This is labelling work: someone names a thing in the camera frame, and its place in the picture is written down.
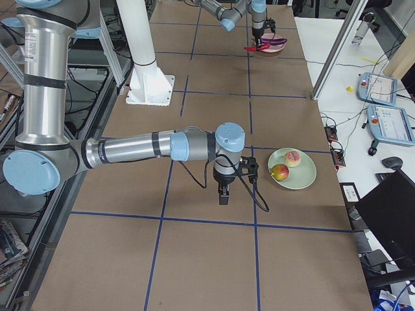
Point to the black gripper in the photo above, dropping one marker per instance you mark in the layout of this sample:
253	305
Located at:
223	179
257	34

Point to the red chili pepper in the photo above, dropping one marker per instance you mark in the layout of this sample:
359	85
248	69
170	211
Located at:
253	48

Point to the purple eggplant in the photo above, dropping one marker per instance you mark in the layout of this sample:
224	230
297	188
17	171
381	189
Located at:
274	41

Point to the red yellow apple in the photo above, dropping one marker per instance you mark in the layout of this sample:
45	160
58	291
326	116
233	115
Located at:
280	172

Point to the pink peach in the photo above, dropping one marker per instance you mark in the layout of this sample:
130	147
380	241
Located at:
292	158

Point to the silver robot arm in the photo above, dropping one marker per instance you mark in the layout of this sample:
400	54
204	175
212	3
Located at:
45	157
229	17

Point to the pink plate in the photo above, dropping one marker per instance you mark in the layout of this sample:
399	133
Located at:
273	48

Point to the green plate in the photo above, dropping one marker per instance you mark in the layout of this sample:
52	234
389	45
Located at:
301	176

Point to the plastic water bottle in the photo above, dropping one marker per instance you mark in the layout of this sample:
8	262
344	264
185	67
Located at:
363	28

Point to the orange electronics board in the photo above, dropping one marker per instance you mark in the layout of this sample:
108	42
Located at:
336	148

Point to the upper blue teach pendant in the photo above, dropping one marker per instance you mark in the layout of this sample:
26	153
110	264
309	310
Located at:
377	89

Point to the blue teach pendant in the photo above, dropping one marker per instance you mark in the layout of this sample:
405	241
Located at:
390	125
377	89

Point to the white label card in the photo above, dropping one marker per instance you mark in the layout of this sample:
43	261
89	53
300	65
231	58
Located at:
350	192

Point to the lower blue teach pendant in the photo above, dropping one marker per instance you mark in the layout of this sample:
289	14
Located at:
390	125

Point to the black monitor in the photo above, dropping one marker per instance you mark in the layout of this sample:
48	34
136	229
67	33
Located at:
388	212

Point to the black computer mouse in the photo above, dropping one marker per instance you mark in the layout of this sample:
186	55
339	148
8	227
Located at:
393	162

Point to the stack of books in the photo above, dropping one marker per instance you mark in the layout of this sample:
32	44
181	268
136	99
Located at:
13	252

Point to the aluminium frame post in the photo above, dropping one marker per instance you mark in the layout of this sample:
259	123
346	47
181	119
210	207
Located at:
345	30

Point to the white pedestal column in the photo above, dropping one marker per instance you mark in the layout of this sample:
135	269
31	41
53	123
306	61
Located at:
148	84

